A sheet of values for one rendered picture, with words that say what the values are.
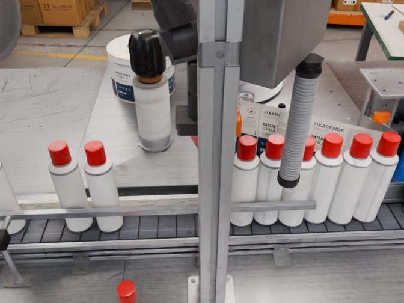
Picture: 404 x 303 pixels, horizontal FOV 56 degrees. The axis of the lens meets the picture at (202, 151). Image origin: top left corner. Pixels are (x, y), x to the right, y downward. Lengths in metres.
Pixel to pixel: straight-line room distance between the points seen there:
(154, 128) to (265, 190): 0.34
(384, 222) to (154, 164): 0.53
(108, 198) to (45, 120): 0.59
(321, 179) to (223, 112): 0.35
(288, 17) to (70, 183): 0.49
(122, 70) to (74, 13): 2.98
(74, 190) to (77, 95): 0.68
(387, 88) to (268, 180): 0.28
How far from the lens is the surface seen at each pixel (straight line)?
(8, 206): 0.82
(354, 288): 0.83
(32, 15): 4.28
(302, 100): 0.52
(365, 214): 0.85
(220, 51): 0.41
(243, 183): 0.71
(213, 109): 0.45
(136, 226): 0.81
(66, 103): 1.35
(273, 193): 0.74
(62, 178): 0.72
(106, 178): 0.71
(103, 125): 1.11
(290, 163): 0.58
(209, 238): 0.59
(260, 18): 0.40
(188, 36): 0.62
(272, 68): 0.41
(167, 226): 0.80
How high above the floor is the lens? 1.49
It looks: 38 degrees down
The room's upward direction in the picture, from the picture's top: straight up
